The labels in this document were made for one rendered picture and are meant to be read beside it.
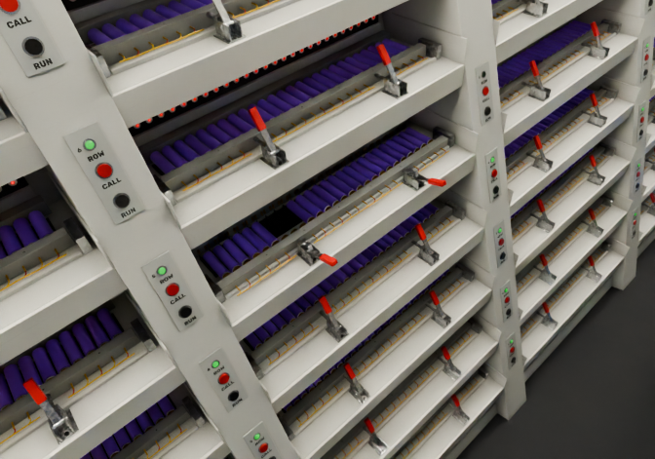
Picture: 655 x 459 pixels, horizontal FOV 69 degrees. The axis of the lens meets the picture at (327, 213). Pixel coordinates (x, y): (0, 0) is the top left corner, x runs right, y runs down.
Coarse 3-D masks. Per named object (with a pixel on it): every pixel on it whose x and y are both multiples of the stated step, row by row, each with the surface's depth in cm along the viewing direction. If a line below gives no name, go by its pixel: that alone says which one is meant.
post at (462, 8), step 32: (416, 0) 92; (448, 0) 86; (480, 0) 88; (480, 32) 91; (480, 64) 93; (448, 96) 98; (480, 128) 99; (480, 160) 102; (480, 192) 105; (480, 256) 117; (512, 256) 121; (512, 288) 125; (512, 320) 130; (512, 384) 141
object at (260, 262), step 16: (432, 144) 100; (416, 160) 97; (432, 160) 98; (384, 176) 94; (400, 176) 96; (368, 192) 91; (336, 208) 88; (352, 208) 90; (320, 224) 86; (288, 240) 84; (256, 256) 82; (272, 256) 82; (240, 272) 79; (256, 272) 81; (272, 272) 81; (224, 288) 78
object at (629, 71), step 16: (608, 0) 131; (624, 0) 128; (640, 0) 125; (640, 16) 127; (640, 32) 130; (640, 48) 132; (624, 64) 136; (640, 64) 135; (624, 80) 138; (640, 96) 140; (624, 128) 145; (640, 144) 150; (624, 176) 153; (640, 176) 157; (624, 192) 156; (640, 192) 160; (640, 208) 164; (624, 224) 162; (624, 240) 165; (624, 272) 172; (624, 288) 176
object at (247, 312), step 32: (416, 128) 108; (448, 128) 102; (448, 160) 99; (416, 192) 93; (352, 224) 88; (384, 224) 90; (352, 256) 88; (256, 288) 80; (288, 288) 80; (256, 320) 78
